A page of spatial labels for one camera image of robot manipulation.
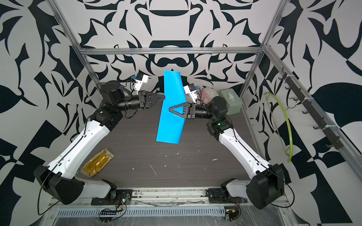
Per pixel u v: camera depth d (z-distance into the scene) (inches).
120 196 28.9
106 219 27.0
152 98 22.9
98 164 32.8
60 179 14.8
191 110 21.3
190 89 22.6
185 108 22.1
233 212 28.1
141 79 22.4
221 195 28.9
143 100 21.0
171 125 22.4
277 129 29.7
